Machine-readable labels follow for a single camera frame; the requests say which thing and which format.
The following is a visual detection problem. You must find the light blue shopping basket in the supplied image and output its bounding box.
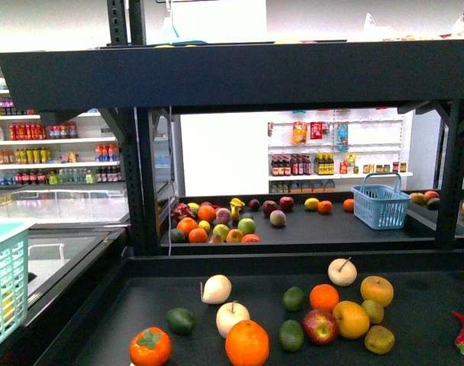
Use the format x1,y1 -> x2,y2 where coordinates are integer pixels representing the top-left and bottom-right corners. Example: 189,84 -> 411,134
0,218 -> 37,344

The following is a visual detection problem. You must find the large yellow lemon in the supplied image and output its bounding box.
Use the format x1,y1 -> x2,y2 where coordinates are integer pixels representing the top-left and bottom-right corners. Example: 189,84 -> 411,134
0,291 -> 15,329

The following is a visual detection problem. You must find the far yellow lemon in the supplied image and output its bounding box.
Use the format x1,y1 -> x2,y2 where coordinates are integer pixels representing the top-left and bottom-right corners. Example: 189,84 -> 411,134
304,197 -> 320,211

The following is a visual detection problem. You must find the white far product shelf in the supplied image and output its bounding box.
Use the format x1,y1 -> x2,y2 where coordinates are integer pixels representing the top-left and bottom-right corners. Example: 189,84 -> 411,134
267,107 -> 413,193

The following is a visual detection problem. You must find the left drinks shelf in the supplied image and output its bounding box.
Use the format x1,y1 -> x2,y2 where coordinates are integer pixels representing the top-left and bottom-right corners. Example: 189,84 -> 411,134
0,69 -> 124,188

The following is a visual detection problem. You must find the black upper shelf board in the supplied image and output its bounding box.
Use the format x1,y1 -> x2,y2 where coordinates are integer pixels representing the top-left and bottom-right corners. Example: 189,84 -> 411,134
0,40 -> 464,114

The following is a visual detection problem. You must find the far pile of fruit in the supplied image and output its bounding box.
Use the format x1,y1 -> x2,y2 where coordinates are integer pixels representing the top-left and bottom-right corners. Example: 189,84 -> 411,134
166,197 -> 262,244

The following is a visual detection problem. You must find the far pink peach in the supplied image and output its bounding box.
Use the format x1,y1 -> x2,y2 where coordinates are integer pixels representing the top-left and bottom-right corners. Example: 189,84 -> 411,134
269,210 -> 286,227

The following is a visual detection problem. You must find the dark red far apple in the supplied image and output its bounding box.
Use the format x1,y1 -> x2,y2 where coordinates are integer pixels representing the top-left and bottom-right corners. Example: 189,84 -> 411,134
279,196 -> 295,213

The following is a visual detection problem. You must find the far orange tangerine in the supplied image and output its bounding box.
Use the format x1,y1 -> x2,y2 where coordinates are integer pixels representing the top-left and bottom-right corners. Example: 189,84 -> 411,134
317,200 -> 334,214

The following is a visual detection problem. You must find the white pear upper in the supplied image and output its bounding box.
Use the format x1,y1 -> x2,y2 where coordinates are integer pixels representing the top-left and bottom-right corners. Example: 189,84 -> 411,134
200,274 -> 232,305

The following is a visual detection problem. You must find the green lime centre upper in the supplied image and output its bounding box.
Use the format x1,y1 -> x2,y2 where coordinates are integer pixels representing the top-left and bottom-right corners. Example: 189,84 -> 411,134
282,287 -> 305,313

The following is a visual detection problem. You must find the green lime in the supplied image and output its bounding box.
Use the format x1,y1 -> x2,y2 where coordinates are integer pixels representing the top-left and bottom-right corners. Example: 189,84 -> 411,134
279,319 -> 305,353
282,287 -> 305,313

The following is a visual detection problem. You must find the white pear lower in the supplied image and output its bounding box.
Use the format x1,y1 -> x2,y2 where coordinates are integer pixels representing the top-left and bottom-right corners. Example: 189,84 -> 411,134
216,301 -> 250,339

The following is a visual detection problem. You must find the white pear with stem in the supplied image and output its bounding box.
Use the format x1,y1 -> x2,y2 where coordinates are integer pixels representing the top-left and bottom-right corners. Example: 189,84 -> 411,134
327,257 -> 358,287

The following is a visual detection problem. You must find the small orange tangerine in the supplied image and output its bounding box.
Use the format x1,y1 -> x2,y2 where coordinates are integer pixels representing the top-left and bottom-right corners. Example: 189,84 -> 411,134
309,284 -> 340,313

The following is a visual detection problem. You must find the dark green avocado left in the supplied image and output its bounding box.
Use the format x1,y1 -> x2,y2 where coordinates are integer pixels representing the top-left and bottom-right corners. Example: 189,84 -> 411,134
166,307 -> 196,336

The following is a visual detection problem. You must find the blue plastic basket far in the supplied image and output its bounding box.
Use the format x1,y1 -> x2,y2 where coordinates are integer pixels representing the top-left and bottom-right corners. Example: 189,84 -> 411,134
350,172 -> 412,230

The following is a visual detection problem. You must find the glass freezer chest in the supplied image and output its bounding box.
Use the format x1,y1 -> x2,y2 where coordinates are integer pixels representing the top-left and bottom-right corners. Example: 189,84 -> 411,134
0,185 -> 168,306

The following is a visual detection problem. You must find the large orange with navel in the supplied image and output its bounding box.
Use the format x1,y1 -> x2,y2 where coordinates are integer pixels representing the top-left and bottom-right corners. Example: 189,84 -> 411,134
224,320 -> 269,366

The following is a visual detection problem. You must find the green lime centre lower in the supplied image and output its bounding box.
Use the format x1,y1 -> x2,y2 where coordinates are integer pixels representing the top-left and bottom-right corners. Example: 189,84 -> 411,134
279,319 -> 305,353

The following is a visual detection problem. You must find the red yellow apple centre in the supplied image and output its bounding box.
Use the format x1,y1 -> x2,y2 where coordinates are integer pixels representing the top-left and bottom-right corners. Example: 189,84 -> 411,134
301,309 -> 339,345

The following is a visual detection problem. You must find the golden orange pear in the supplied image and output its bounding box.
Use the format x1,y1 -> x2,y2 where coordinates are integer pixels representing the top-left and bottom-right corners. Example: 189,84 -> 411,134
360,275 -> 395,307

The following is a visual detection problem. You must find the orange persimmon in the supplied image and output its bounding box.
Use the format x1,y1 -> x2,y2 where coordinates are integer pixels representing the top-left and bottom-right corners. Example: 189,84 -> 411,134
129,326 -> 172,366

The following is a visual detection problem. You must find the yellow orange fruit centre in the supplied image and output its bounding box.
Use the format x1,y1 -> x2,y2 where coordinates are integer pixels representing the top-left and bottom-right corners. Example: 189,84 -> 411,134
333,300 -> 370,339

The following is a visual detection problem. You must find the brown kiwi upper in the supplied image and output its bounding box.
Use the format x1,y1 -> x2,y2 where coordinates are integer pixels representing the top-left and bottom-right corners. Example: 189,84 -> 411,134
361,300 -> 385,324

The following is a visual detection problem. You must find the brown kiwi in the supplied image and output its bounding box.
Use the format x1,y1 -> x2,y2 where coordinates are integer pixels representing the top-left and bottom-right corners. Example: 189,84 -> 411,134
361,300 -> 385,324
364,325 -> 395,355

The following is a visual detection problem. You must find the brown kiwi lower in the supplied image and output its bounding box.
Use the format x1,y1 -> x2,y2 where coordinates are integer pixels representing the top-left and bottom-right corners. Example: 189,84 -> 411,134
364,325 -> 395,355

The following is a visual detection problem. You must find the black shelf post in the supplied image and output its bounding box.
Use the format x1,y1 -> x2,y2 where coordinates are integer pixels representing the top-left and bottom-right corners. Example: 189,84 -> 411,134
99,108 -> 162,256

